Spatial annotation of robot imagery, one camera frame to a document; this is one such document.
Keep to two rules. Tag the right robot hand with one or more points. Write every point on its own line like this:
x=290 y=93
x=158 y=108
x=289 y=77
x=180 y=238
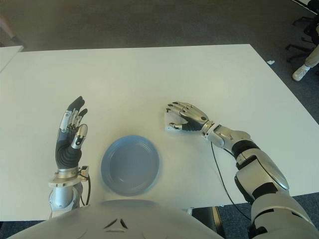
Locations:
x=197 y=117

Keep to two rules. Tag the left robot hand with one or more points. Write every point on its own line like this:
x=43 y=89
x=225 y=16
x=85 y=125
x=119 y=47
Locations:
x=67 y=154

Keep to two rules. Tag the white charger block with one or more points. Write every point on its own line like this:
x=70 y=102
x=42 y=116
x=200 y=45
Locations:
x=173 y=119

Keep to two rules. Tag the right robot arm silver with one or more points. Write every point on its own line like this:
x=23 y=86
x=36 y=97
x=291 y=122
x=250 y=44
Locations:
x=261 y=179

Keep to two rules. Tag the blue round plate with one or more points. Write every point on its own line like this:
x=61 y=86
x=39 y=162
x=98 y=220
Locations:
x=130 y=165

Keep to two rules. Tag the grey robot torso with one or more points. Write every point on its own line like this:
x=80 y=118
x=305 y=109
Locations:
x=124 y=221

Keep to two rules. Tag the white paper scrap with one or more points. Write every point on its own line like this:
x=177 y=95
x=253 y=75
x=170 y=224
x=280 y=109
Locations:
x=270 y=62

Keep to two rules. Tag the white shoe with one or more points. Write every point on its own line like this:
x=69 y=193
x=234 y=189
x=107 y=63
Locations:
x=300 y=73

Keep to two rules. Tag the neighbouring white table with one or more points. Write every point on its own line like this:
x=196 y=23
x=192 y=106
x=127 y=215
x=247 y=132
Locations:
x=7 y=56

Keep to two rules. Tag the person foot dark shoe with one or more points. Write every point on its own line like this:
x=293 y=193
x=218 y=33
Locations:
x=15 y=39

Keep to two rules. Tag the black office chair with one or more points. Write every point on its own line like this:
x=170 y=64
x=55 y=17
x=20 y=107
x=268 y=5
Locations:
x=302 y=41

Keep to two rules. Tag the bare person leg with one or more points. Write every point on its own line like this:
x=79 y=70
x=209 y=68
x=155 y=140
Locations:
x=6 y=26

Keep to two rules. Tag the dark table frame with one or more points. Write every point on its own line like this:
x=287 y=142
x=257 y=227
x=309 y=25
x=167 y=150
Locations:
x=215 y=219

